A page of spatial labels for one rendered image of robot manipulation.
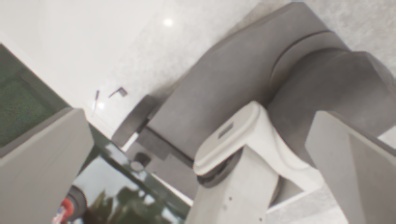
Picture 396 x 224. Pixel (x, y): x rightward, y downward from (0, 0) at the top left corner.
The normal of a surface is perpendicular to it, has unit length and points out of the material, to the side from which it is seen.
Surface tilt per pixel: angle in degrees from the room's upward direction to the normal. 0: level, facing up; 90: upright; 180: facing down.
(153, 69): 0
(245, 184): 58
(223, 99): 0
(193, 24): 0
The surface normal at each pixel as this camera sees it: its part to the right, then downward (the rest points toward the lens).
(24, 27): 0.19, -0.10
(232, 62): -0.20, 0.49
